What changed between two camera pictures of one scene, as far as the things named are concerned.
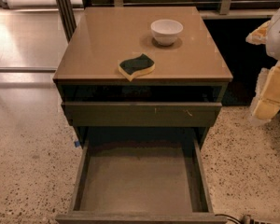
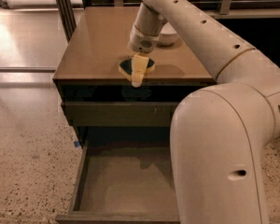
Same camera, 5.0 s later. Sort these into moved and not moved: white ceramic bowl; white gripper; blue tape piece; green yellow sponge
Moved: white gripper
Not moved: green yellow sponge; white ceramic bowl; blue tape piece
